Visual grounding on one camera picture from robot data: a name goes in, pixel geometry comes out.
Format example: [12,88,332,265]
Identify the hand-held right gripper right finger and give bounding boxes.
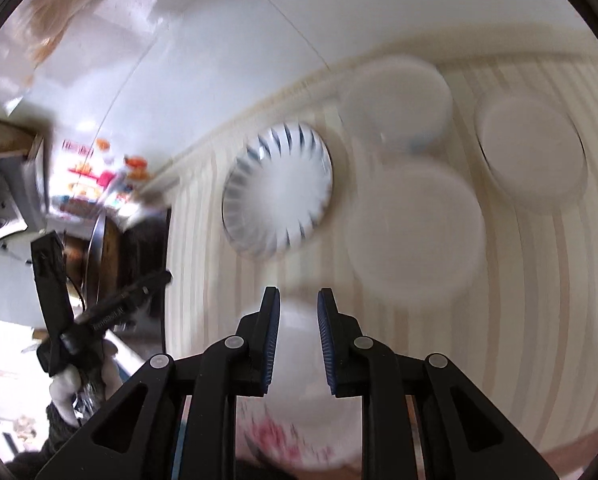
[317,287,562,480]

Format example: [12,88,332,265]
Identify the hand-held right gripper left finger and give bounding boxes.
[34,286,281,480]

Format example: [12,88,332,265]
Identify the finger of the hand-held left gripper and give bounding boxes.
[76,270,174,332]
[30,232,76,341]

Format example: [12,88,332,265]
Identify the white bowl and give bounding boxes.
[473,92,587,216]
[338,55,454,153]
[343,160,487,311]

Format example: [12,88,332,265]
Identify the blue striped white plate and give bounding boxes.
[222,122,336,261]

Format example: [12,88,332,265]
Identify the person's left hand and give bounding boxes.
[49,337,124,428]

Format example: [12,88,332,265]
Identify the dark frying pan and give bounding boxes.
[86,207,172,303]

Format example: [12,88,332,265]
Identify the striped cat print counter cloth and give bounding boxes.
[161,57,598,463]

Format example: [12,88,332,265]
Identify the colourful wall stickers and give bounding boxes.
[54,137,152,216]

